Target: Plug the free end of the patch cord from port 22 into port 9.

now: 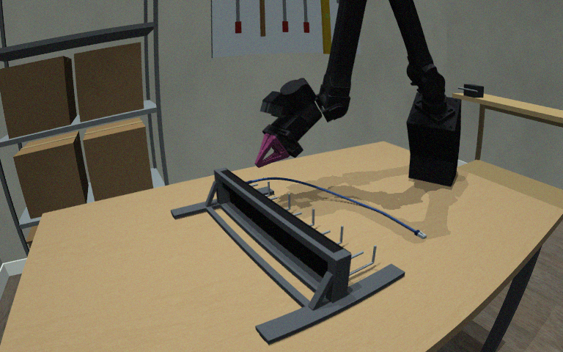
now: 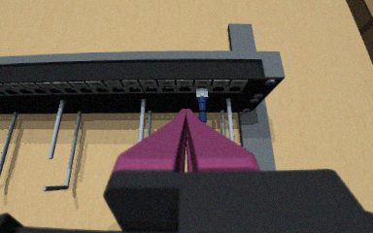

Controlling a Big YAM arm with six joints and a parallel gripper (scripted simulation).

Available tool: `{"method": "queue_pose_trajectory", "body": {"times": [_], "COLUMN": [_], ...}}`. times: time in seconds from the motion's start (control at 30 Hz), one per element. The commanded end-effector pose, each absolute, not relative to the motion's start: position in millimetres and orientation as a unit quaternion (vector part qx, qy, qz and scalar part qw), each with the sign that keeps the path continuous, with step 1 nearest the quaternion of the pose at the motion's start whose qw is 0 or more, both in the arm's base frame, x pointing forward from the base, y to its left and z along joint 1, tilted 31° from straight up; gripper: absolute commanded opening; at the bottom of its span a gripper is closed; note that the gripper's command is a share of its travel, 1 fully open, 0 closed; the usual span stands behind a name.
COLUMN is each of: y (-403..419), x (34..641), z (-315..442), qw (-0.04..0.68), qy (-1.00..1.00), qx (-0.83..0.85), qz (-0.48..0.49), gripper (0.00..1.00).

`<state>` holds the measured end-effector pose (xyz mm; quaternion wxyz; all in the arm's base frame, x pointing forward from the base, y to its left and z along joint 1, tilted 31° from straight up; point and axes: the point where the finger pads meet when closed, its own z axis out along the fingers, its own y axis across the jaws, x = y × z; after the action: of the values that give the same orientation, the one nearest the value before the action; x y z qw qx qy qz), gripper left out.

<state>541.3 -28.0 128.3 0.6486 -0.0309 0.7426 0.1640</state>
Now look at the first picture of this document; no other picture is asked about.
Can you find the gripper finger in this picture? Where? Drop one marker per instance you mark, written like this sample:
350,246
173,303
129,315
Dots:
266,137
282,153

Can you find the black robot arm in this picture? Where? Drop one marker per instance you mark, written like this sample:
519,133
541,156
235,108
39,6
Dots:
297,95

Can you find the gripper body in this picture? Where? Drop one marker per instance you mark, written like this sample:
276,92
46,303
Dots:
287,139

